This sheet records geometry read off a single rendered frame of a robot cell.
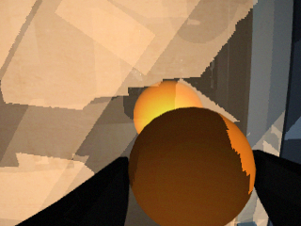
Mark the low clear corner walls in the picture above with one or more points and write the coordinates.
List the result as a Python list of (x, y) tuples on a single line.
[(291, 131)]

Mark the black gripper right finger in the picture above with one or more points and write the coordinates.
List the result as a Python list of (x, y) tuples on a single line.
[(278, 185)]

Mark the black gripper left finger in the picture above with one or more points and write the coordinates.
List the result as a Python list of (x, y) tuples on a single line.
[(100, 201)]

